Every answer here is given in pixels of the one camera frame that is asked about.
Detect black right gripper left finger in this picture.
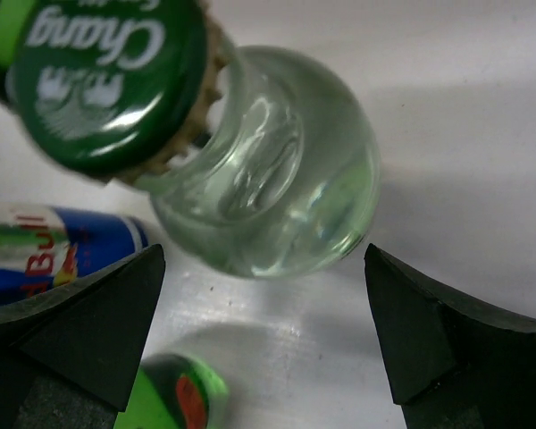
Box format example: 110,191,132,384
0,245,165,428

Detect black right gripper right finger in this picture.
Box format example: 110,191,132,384
364,244,536,428

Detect blue silver can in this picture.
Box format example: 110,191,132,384
0,202,148,306

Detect clear glass bottle green cap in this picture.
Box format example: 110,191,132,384
10,1,380,279

